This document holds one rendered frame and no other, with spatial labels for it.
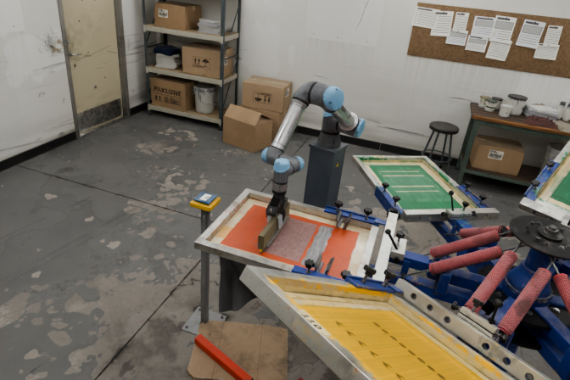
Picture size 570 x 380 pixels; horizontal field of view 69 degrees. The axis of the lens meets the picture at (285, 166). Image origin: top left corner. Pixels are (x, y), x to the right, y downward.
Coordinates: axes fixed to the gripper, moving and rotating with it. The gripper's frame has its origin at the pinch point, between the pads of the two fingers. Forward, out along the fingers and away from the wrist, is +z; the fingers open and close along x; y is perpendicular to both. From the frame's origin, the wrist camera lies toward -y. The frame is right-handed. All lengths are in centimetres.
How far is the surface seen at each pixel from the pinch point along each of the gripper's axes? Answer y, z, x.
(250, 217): 8.9, 4.3, 16.6
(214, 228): -13.8, 1.4, 26.5
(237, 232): -7.1, 4.9, 17.0
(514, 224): 2, -30, -103
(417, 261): -2, -3, -70
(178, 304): 24, 99, 71
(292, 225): 12.1, 4.3, -6.0
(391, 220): 27, -5, -55
